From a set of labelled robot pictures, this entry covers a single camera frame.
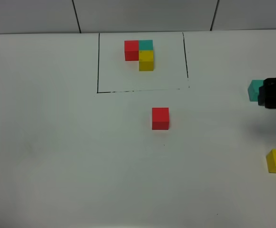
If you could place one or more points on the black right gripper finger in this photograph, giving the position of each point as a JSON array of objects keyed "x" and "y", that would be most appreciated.
[
  {"x": 262, "y": 96},
  {"x": 270, "y": 93}
]

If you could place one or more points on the yellow template block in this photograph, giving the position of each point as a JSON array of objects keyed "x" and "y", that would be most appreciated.
[{"x": 146, "y": 60}]

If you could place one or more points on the green template block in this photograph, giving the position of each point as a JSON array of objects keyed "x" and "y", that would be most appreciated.
[{"x": 145, "y": 45}]

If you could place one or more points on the red template block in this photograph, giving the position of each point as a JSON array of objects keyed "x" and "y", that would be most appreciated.
[{"x": 131, "y": 50}]

